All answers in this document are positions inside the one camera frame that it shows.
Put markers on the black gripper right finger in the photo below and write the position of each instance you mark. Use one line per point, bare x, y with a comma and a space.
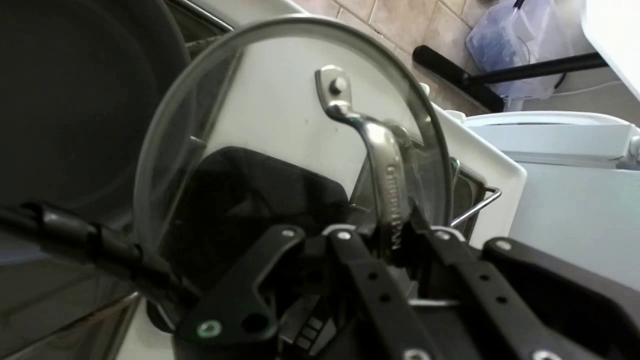
533, 300

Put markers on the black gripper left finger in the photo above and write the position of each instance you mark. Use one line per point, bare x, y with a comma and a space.
233, 312

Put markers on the white gas stove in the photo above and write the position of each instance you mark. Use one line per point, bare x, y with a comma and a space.
471, 141

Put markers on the black cooking pot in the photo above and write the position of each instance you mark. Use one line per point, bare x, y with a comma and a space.
81, 100

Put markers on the light grey appliance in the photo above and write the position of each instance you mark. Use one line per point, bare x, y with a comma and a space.
572, 200

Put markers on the black floor stand leg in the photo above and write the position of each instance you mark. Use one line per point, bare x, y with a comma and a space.
467, 78

